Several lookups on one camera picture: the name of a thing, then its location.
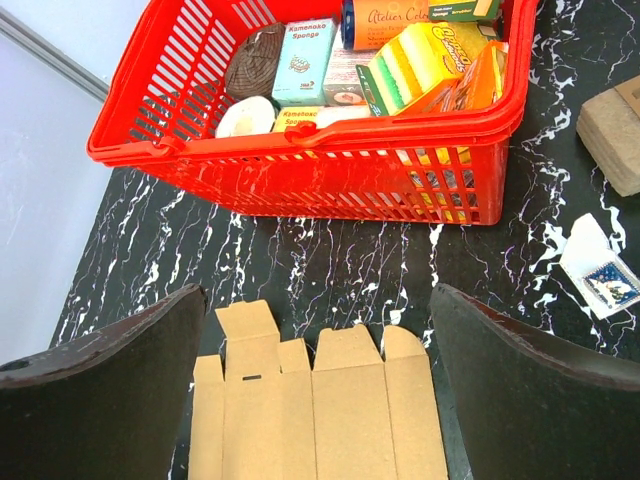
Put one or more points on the orange sponge package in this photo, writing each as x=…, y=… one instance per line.
x=483, y=83

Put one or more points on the orange cylindrical bottle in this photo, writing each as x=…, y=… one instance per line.
x=369, y=24

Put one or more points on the green yellow sponge scrubber box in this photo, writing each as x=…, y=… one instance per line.
x=463, y=10

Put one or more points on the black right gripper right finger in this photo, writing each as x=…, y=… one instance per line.
x=531, y=405

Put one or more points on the white card with stamp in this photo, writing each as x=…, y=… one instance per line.
x=606, y=283

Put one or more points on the pink white small box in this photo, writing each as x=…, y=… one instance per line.
x=341, y=85

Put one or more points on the yellow green sponge pack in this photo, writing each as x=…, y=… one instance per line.
x=413, y=71

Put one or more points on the brown round knitted scrubber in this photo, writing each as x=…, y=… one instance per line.
x=253, y=67

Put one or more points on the brown cardboard box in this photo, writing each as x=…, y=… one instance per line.
x=267, y=409

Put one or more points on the light blue Kamenoko sponge box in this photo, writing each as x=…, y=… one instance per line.
x=303, y=63

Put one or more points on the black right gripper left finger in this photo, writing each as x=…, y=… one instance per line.
x=106, y=405

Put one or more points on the yellow Kamenoko sponge pack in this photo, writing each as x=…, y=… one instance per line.
x=322, y=116

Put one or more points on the white round sponge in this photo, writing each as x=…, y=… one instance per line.
x=251, y=116

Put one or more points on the scouring pads pack kraft sleeve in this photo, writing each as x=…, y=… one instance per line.
x=608, y=126

